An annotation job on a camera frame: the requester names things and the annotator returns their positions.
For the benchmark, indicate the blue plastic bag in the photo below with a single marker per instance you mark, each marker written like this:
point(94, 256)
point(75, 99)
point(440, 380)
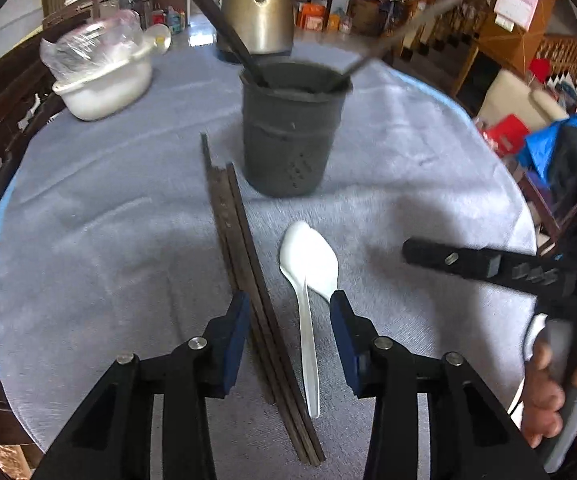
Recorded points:
point(543, 140)

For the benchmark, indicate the grey tablecloth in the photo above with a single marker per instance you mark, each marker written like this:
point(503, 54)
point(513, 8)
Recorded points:
point(118, 210)

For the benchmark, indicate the beige chair back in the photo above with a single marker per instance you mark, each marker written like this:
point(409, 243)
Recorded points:
point(513, 95)

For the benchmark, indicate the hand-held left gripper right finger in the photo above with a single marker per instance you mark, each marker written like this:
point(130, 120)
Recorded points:
point(343, 340)

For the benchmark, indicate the red box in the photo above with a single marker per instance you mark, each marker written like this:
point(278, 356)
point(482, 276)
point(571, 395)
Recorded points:
point(508, 135)

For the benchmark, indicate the wooden stair railing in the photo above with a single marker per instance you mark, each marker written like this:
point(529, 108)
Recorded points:
point(443, 30)

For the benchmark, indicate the white bowl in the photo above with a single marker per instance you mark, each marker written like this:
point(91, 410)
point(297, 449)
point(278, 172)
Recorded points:
point(98, 95)

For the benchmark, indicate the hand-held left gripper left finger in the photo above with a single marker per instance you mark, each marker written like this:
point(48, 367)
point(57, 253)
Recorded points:
point(236, 340)

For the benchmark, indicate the white plastic spoon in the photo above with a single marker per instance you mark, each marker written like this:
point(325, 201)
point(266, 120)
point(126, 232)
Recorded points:
point(308, 260)

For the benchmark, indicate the dark grey utensil holder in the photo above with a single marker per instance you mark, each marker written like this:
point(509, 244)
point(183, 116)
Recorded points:
point(288, 150)

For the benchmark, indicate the orange cardboard box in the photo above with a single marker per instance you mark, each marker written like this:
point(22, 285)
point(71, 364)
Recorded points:
point(312, 16)

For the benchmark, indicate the person's right hand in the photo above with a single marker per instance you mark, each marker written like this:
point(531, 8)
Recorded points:
point(540, 400)

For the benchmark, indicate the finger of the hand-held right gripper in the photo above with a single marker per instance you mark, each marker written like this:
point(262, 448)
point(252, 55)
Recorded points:
point(468, 262)

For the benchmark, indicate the brass-coloured electric kettle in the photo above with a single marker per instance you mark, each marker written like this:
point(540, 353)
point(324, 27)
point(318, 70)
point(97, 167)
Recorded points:
point(258, 10)

